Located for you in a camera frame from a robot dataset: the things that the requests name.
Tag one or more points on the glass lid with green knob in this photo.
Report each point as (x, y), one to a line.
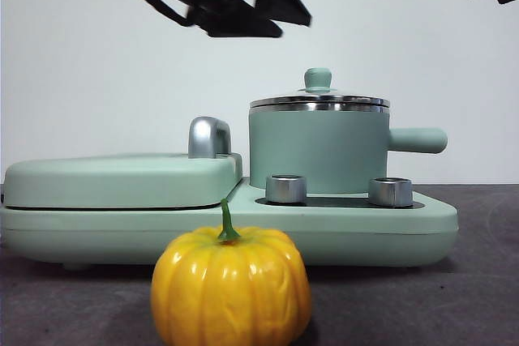
(318, 78)

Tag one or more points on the mint green steamer pot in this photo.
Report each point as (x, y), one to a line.
(316, 147)

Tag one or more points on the yellow toy pumpkin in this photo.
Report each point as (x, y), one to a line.
(231, 293)

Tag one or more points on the silver control knob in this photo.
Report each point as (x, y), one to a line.
(390, 192)
(286, 190)

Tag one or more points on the mint green breakfast machine base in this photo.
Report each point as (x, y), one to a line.
(365, 236)

